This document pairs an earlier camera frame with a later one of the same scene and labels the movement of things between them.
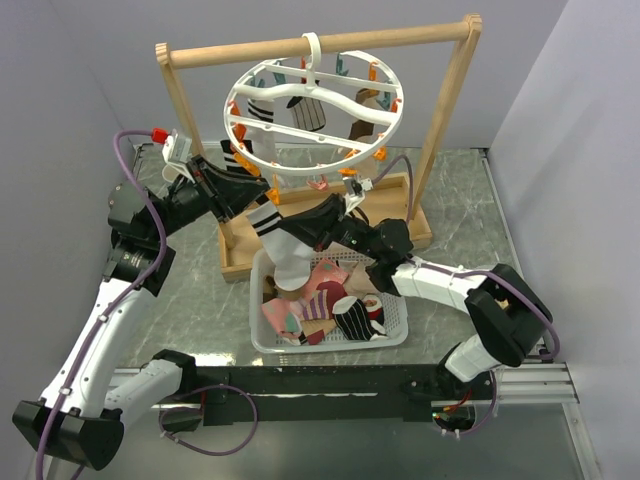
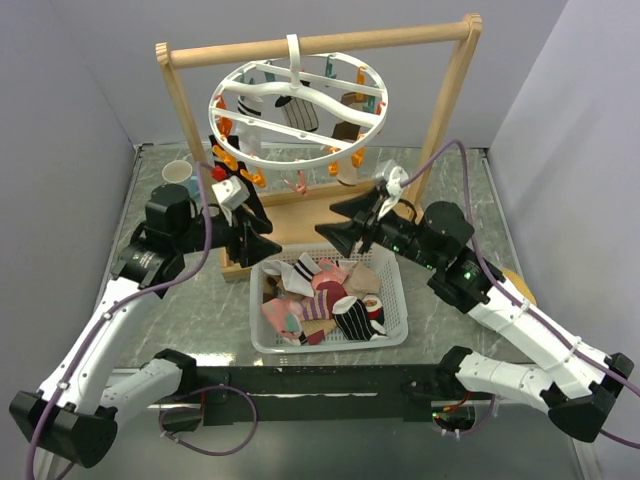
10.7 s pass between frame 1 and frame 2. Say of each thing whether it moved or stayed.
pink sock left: stayed
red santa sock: stayed
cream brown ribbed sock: moved
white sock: moved
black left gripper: moved
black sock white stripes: moved
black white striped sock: moved
